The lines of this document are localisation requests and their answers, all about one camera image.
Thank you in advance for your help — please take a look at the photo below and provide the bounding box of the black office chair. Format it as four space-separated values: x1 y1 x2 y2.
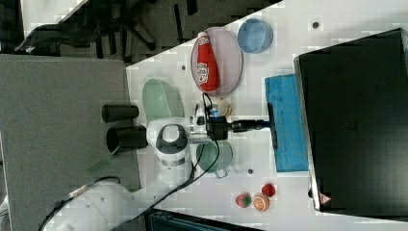
14 0 157 62

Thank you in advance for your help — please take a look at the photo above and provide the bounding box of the green mug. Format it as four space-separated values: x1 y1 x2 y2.
196 141 233 179

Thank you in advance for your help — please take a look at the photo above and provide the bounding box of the blue bowl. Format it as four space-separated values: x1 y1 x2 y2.
237 18 273 54

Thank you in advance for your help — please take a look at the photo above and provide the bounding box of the black toaster oven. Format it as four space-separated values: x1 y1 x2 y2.
264 28 408 218

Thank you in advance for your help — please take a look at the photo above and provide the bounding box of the small black cylinder holder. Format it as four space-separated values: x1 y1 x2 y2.
101 105 140 122

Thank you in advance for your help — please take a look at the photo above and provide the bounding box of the green perforated colander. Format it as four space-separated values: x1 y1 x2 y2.
142 78 185 122

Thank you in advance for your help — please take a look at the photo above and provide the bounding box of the peeled toy banana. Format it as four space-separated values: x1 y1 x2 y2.
217 98 232 116

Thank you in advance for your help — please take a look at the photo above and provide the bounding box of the grey round plate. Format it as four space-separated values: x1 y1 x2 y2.
205 27 242 98

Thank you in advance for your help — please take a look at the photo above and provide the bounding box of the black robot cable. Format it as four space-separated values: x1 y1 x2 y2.
38 91 222 231

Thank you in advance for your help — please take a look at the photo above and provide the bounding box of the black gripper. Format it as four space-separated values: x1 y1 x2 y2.
207 116 269 141

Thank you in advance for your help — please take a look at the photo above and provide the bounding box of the red plush ketchup bottle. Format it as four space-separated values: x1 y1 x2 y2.
196 32 219 92

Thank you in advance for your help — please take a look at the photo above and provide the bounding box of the toy strawberry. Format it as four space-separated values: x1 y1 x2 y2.
262 183 276 197

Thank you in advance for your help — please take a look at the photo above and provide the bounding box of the toy orange half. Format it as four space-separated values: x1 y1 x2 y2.
252 193 269 212

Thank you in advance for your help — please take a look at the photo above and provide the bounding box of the green slotted spatula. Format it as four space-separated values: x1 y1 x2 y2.
87 147 119 174

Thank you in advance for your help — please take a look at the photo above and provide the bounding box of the large black cylinder holder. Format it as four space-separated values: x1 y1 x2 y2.
106 125 148 153

